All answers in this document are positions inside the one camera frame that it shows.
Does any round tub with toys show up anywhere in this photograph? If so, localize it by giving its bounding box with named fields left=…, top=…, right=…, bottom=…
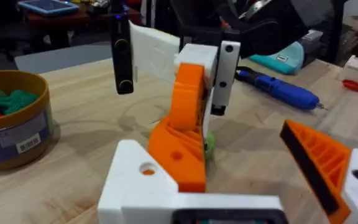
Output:
left=0, top=70, right=55, bottom=171

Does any finger of the white orange right gripper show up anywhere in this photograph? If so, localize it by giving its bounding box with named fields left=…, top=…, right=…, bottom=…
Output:
left=211, top=40, right=242, bottom=117
left=168, top=43, right=219, bottom=132

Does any white orange left gripper right finger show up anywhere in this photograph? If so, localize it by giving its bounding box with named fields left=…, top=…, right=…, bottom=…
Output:
left=279, top=119, right=358, bottom=224

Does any teal zip pouch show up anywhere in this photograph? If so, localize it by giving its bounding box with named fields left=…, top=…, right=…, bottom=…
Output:
left=248, top=41, right=306, bottom=76

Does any blue flat tray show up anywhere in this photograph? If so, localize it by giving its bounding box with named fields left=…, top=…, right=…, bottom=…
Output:
left=17, top=0, right=81, bottom=17

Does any bare white left gripper left finger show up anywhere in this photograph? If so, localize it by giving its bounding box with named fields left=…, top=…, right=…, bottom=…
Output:
left=97, top=139, right=180, bottom=224

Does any grey box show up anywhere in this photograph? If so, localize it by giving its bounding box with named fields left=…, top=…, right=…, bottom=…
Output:
left=299, top=29, right=324, bottom=65

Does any green vegetable toy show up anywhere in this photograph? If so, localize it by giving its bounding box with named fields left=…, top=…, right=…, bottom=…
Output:
left=203, top=130, right=216, bottom=161

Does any blue electric screwdriver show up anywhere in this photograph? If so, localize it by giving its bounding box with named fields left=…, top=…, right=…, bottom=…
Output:
left=235, top=66, right=328, bottom=111

